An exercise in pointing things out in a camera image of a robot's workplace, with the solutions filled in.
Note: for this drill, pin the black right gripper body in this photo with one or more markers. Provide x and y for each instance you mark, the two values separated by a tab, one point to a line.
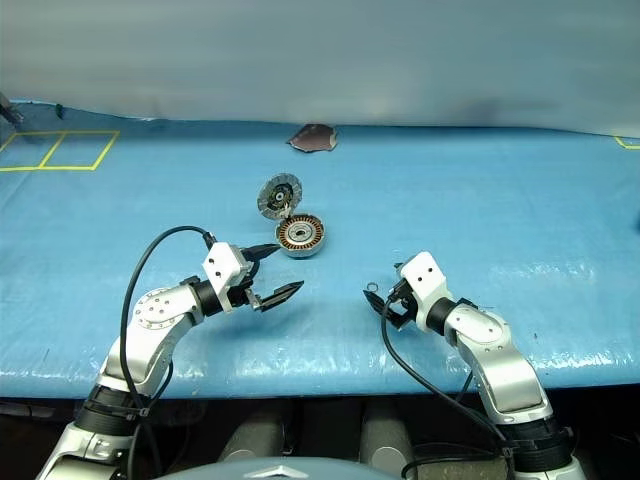
405	297

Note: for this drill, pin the motor end cover circuit board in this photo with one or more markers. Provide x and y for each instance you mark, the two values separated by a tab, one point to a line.
267	200

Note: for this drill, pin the dark torn patch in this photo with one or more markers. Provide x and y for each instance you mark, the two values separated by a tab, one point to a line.
310	139

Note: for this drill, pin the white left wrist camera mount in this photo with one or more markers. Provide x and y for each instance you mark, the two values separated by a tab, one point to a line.
222	265

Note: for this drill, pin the grey-blue robot torso top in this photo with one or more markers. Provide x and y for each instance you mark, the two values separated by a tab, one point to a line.
280	470

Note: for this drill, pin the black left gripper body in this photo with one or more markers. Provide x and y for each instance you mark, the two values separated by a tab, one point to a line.
253	270

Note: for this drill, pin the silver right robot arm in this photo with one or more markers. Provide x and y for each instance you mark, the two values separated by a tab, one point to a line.
500	360

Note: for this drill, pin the motor stator base copper windings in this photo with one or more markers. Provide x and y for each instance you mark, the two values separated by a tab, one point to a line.
300	235

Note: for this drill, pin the small green object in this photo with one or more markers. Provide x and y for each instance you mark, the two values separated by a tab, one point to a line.
59	111

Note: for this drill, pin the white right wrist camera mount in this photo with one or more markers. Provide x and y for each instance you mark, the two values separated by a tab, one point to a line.
425	272

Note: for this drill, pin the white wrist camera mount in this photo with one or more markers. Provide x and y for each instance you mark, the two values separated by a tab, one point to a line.
425	272
222	265

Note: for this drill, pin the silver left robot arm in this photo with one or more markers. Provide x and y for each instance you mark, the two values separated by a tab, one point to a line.
155	310

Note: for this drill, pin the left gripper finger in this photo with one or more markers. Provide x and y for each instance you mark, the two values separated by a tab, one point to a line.
262	251
280	296

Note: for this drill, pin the dark grey rounded cylinder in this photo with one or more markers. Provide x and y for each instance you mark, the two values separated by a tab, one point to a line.
385	440
252	440

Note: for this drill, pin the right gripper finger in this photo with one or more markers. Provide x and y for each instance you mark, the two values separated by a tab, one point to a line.
379	301
399	318

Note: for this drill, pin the dark object at table edge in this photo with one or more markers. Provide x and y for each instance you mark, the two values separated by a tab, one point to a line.
10	114

